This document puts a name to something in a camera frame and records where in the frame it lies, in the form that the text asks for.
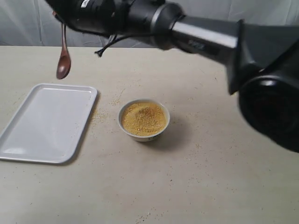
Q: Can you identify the dark brown wooden spoon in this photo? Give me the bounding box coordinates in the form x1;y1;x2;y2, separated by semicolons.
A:
56;23;71;80

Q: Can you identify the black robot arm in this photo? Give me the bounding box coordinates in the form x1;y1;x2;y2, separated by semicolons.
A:
48;0;299;152

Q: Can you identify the yellow grainy powder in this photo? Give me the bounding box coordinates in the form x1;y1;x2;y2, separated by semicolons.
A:
121;102;167;136

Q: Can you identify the white ceramic bowl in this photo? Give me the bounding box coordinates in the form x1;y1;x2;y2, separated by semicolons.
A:
118;98;170;142

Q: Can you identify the white rectangular plastic tray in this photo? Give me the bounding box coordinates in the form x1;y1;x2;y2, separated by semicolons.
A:
0;84;98;164

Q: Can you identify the white fabric backdrop curtain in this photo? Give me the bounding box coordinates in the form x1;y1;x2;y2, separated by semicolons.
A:
0;0;299;46

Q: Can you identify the black cable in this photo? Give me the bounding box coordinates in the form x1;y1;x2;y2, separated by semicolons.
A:
94;32;141;57

